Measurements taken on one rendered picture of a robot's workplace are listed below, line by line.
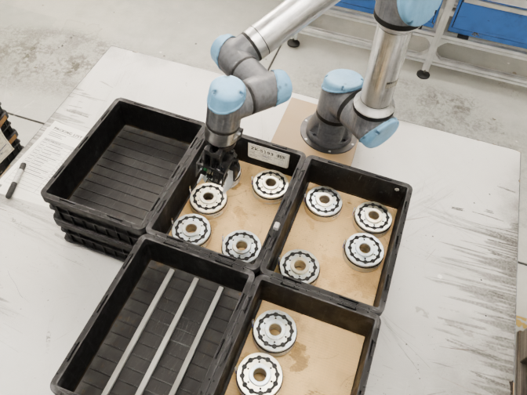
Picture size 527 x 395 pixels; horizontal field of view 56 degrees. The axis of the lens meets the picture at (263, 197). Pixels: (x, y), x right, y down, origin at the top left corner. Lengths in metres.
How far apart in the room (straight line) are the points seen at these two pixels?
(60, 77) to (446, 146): 2.22
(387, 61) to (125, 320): 0.89
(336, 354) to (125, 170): 0.78
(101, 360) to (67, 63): 2.33
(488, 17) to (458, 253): 1.74
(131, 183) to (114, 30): 2.12
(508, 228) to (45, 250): 1.40
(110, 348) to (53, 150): 0.80
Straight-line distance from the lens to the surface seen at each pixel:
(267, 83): 1.08
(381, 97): 1.38
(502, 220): 1.75
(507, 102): 3.33
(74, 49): 3.40
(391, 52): 1.28
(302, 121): 1.69
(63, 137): 1.84
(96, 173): 1.53
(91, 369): 1.25
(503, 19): 3.09
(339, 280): 1.31
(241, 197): 1.42
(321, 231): 1.38
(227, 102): 1.01
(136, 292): 1.30
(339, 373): 1.22
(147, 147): 1.57
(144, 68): 2.05
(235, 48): 1.16
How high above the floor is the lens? 1.97
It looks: 53 degrees down
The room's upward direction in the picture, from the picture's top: 4 degrees clockwise
